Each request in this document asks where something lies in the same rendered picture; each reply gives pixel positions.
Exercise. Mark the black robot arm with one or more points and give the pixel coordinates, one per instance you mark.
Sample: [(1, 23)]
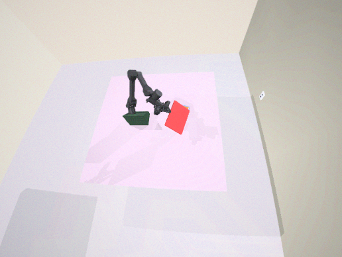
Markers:
[(147, 91)]

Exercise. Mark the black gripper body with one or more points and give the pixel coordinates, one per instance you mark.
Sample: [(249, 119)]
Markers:
[(162, 104)]

